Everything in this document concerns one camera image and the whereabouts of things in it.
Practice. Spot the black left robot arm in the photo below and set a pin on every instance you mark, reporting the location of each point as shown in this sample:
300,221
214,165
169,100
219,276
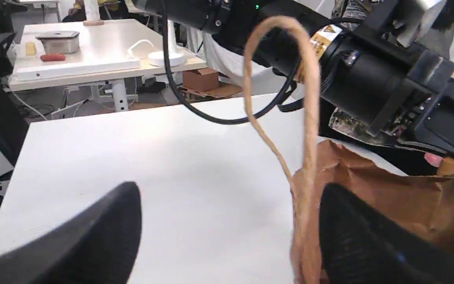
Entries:
192,219

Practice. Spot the brown paper bag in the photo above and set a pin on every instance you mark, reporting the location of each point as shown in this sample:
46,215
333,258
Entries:
421,205

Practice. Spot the cardboard box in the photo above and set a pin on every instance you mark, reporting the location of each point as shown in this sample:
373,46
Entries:
204,79

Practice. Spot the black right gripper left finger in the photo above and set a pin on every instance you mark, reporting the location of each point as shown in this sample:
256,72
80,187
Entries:
97,246

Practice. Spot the metal food container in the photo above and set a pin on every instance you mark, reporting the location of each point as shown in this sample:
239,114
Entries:
60,42

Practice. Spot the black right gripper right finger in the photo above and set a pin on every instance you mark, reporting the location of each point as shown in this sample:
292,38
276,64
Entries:
359,245

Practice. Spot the white side table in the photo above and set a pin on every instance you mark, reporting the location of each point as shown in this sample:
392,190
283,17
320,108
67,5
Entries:
109,53

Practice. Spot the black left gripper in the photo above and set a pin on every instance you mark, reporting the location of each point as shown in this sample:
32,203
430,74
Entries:
411,87

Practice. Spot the red sausage toy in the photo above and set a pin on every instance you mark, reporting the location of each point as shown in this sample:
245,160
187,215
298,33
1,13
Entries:
52,57

